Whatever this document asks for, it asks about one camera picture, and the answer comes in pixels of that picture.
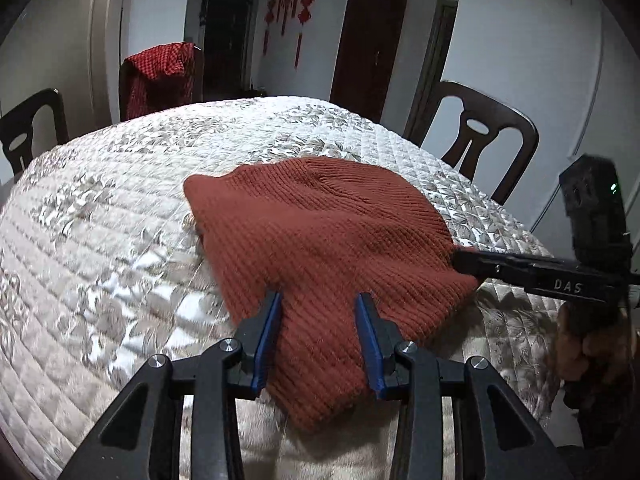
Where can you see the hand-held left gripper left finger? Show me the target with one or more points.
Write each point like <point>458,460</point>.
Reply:
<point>265,347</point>

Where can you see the dark wooden chair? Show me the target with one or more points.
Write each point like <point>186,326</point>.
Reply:
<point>475,135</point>
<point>27,130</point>
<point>197,75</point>

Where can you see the rust red knit sweater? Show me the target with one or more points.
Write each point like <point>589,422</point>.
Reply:
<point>325,250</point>

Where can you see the person's right forearm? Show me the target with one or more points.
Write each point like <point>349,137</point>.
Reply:
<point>605,425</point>

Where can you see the person's right hand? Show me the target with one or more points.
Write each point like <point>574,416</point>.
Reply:
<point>587,355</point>

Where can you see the long red knot wall ornament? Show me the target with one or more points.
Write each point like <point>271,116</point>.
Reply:
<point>308,5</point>

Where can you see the grey refrigerator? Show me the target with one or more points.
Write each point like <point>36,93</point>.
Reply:
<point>107,35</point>

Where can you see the red checked cloth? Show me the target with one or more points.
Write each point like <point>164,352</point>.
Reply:
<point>157,80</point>

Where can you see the dark open doorway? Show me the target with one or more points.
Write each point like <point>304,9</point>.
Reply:
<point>227,40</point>

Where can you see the brown wooden door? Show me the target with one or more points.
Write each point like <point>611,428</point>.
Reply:
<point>367,45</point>

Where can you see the white quilted floral blanket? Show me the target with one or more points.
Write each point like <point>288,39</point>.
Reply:
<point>110,230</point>

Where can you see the grey framed door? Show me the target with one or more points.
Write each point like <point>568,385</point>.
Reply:
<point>432,70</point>

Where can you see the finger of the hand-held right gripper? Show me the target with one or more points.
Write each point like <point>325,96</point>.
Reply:
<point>490,264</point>

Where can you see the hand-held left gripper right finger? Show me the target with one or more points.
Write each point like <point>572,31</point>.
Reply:
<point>370,347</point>

